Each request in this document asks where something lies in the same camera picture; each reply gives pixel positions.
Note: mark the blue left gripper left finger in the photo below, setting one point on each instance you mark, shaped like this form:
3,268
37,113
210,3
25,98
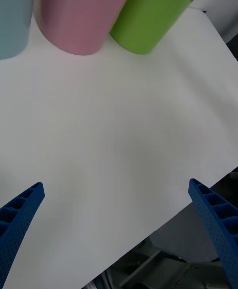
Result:
17,222

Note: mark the pale blue plastic bin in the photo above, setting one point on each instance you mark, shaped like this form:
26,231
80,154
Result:
12,14

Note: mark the green plastic bin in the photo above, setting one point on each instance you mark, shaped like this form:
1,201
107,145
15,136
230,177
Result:
153,14

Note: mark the pink plastic bin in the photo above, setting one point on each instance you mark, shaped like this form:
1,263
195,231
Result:
81,11

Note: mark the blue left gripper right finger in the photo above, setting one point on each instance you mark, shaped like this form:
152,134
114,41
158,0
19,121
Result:
218,222

